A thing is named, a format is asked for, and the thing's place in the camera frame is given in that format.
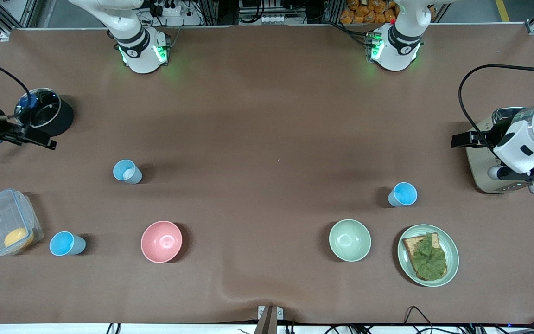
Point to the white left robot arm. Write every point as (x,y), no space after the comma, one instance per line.
(399,46)

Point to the glass lid with blue knob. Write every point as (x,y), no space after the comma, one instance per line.
(42,109)

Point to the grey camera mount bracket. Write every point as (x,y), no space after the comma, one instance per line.
(270,320)

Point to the green lettuce leaf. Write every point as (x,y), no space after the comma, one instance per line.
(429,257)

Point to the pink bowl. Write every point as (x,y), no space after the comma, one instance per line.
(161,241)

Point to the pale green bowl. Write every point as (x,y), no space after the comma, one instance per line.
(349,240)

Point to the light blue plastic cup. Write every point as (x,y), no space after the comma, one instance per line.
(404,193)
(61,243)
(125,170)

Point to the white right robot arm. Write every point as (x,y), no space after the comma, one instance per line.
(139,51)

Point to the toast slice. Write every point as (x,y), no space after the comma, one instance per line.
(410,245)

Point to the yellow round food piece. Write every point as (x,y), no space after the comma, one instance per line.
(18,238)

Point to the white power strip with plugs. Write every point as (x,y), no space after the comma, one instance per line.
(169,8)

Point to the small white power strip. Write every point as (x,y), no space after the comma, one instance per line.
(275,19)

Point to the beige steel toaster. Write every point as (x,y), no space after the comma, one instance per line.
(480,167)

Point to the pale green plate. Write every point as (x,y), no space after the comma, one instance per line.
(452,257)

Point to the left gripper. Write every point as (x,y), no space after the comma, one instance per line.
(493,135)

